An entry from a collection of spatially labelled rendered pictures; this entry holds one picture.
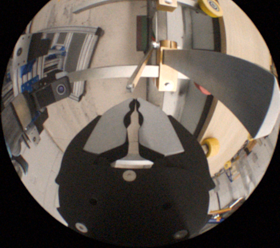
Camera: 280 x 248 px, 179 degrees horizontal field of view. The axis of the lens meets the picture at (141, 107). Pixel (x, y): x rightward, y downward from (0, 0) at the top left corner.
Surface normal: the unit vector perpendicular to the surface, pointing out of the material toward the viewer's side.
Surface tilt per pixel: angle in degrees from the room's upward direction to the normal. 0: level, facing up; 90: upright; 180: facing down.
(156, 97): 0
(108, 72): 0
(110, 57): 0
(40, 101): 30
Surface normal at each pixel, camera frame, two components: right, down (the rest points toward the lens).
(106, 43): 0.02, 0.51
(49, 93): 0.51, 0.42
